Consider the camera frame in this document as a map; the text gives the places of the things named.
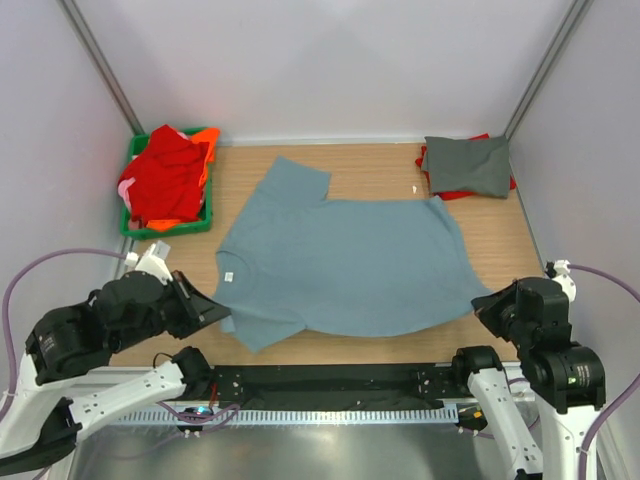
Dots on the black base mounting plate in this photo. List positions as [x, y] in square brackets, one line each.
[337, 388]

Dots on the red t shirt in bin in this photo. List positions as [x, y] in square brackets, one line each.
[139, 168]

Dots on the white slotted cable duct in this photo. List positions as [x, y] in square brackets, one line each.
[156, 416]

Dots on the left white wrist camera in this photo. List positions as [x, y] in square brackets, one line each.
[152, 261]

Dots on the blue-grey t shirt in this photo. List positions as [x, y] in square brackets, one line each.
[295, 260]

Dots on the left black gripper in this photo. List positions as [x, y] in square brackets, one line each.
[204, 310]

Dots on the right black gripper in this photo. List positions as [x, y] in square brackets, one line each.
[486, 307]

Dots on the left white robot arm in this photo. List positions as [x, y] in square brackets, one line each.
[44, 423]

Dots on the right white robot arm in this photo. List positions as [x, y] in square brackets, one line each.
[564, 451]

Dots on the pink t shirt in bin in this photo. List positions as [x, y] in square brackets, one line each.
[123, 191]

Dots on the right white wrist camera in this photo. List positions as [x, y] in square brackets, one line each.
[560, 272]

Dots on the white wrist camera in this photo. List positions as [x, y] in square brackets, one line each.
[560, 272]
[152, 261]

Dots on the green plastic bin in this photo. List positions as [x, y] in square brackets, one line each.
[129, 228]

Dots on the folded grey t shirt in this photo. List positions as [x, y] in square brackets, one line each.
[470, 165]

